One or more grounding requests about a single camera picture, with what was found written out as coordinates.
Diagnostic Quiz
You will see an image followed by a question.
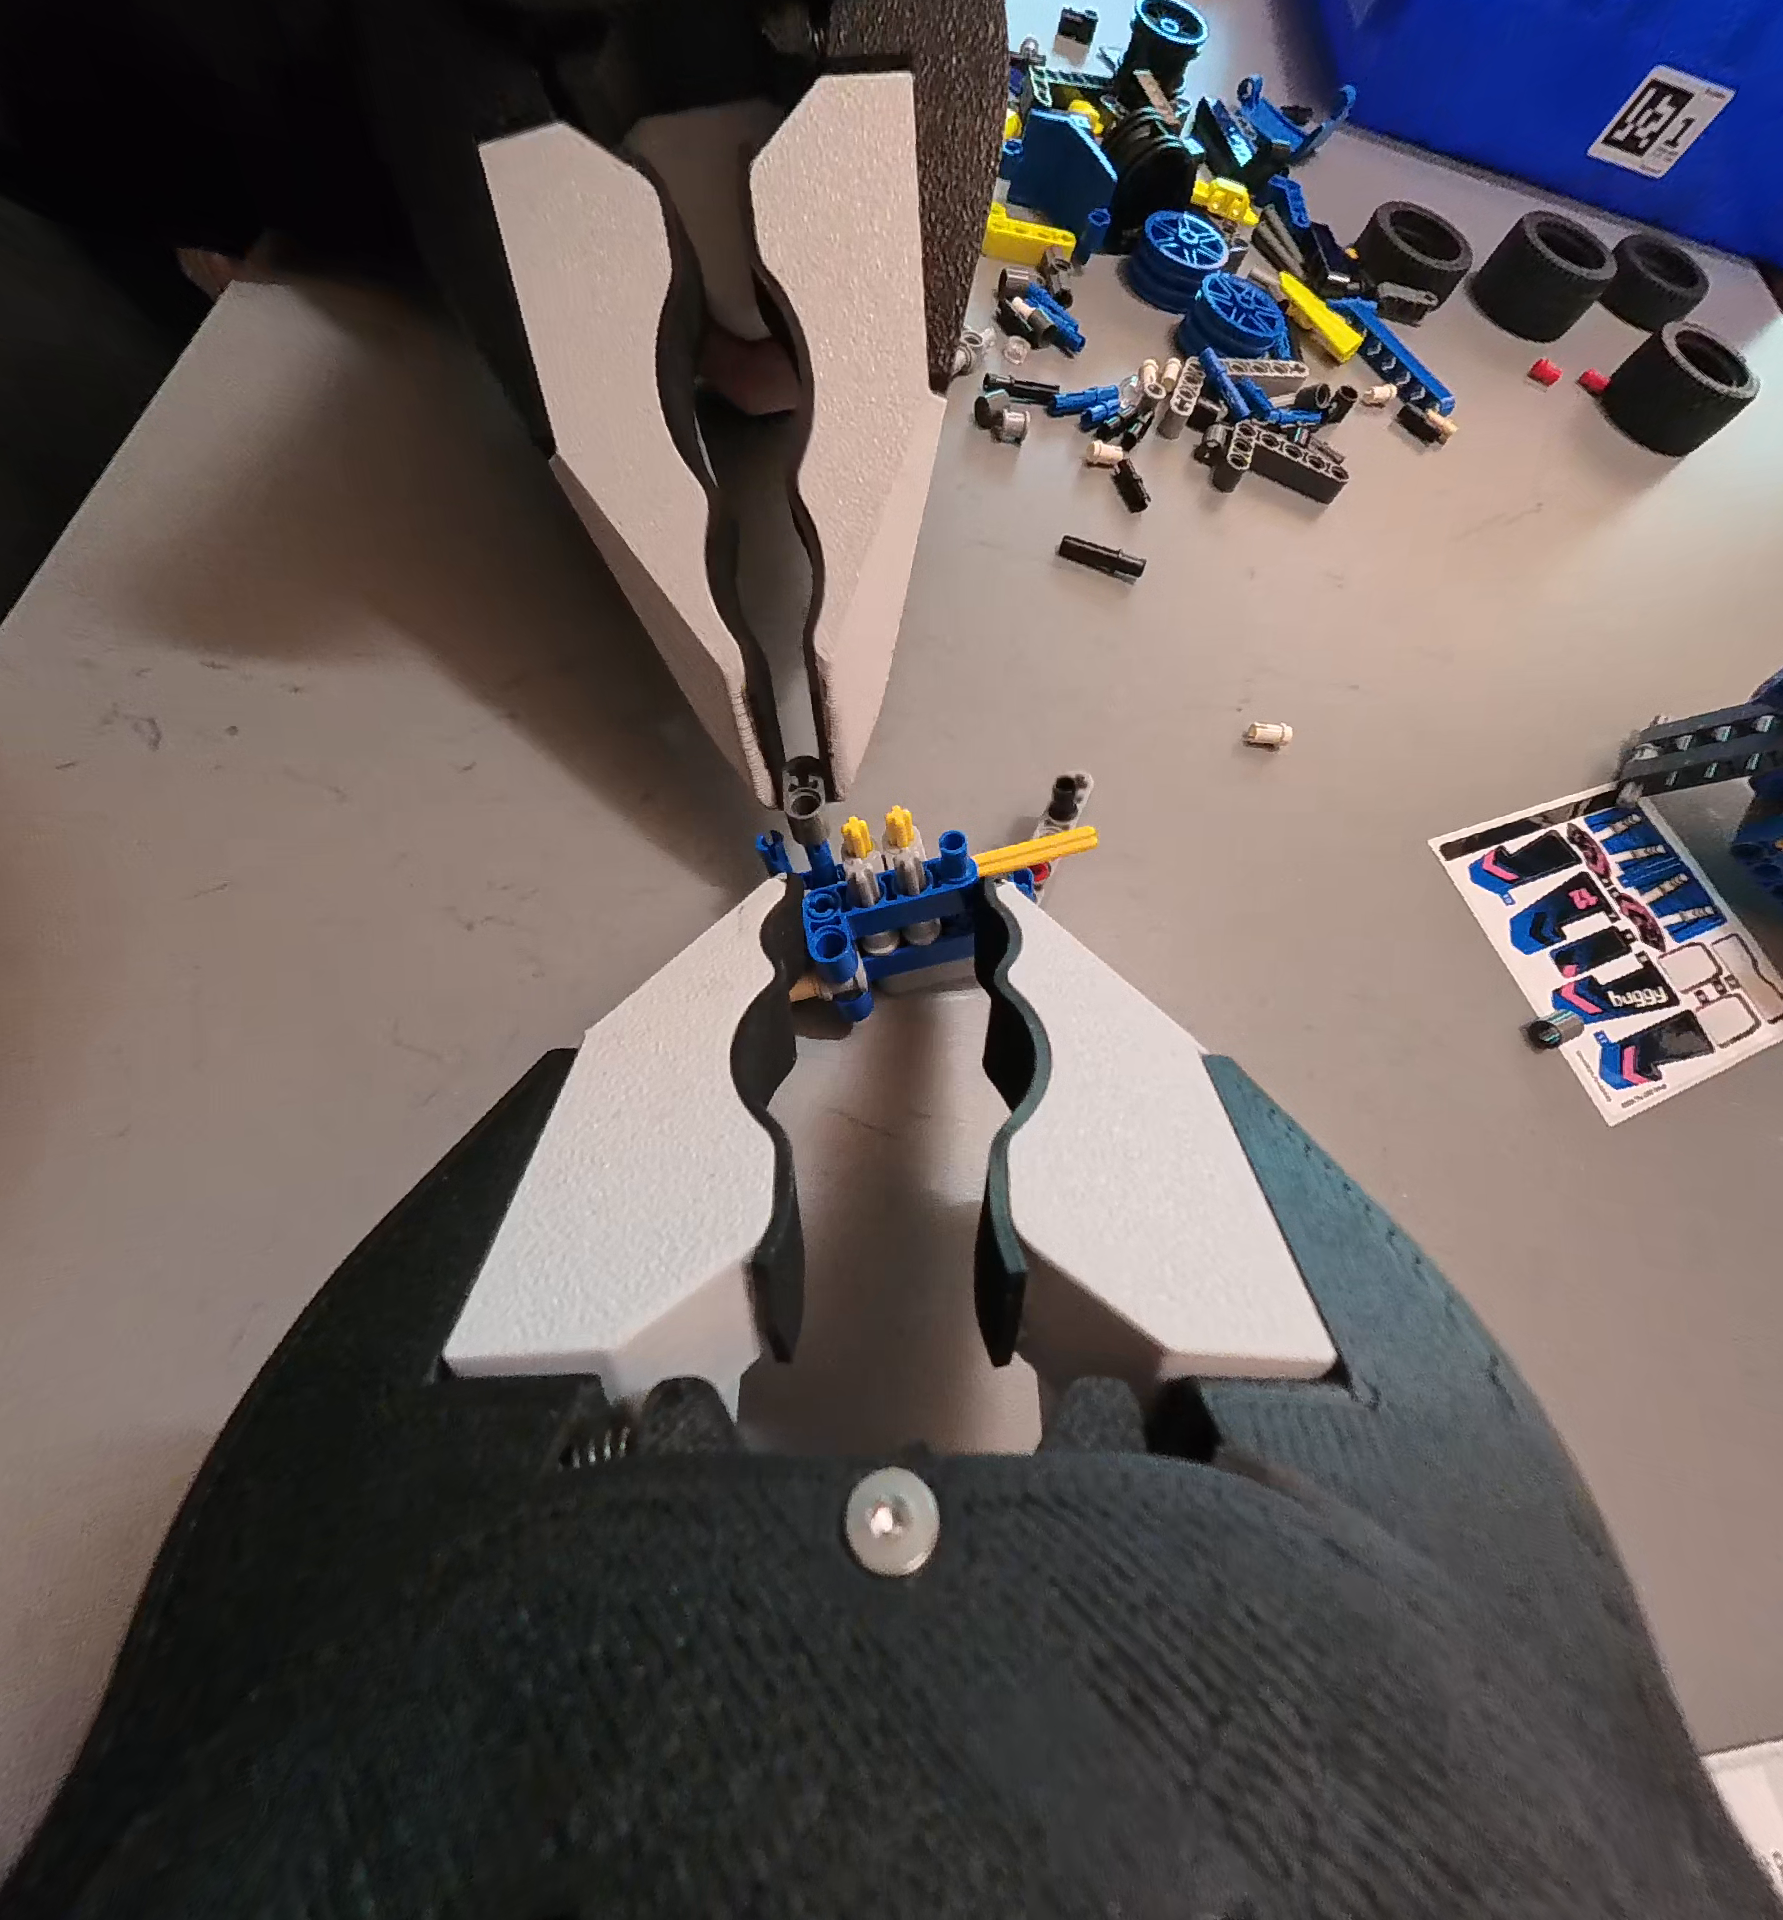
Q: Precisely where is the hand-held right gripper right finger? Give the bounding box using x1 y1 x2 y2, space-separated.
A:
975 878 1342 1427

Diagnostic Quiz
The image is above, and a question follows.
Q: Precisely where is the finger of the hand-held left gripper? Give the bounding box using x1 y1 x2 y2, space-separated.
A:
745 71 967 784
478 120 794 799

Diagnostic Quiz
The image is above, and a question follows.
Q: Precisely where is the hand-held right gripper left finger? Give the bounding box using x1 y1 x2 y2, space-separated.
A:
440 875 807 1427

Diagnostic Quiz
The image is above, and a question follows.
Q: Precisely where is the blue toy brick engine assembly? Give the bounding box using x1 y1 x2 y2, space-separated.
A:
753 772 1102 1024

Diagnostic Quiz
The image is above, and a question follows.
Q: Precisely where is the pile of loose toy bricks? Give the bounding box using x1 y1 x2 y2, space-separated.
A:
957 0 1462 503

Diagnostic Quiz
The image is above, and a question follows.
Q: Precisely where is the black rubber toy tire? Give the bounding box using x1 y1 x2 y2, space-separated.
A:
1353 203 1477 308
1597 232 1712 333
1472 212 1620 342
1600 321 1759 456

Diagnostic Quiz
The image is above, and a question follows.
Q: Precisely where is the sticker sheet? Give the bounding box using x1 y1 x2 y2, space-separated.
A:
1428 791 1783 1129

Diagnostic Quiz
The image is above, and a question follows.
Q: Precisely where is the blue plastic bin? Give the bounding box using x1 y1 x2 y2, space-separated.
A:
1272 0 1783 275

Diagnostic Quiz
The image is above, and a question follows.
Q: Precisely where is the person's black clothing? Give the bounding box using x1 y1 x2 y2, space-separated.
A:
0 149 233 720

